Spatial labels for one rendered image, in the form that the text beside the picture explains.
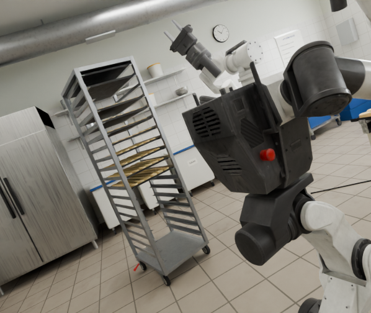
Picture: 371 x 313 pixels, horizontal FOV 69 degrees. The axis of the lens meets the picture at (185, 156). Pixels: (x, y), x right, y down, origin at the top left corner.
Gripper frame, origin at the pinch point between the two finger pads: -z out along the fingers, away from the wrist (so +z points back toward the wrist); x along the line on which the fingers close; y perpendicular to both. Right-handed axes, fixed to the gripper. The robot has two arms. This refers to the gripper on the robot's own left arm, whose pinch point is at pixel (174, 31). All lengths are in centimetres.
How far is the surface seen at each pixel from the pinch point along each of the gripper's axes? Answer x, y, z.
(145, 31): -135, -337, -146
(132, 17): -95, -234, -129
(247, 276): -94, -30, 135
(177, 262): -140, -34, 100
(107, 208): -289, -142, 24
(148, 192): -251, -185, 50
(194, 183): -214, -231, 92
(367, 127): 25, -24, 89
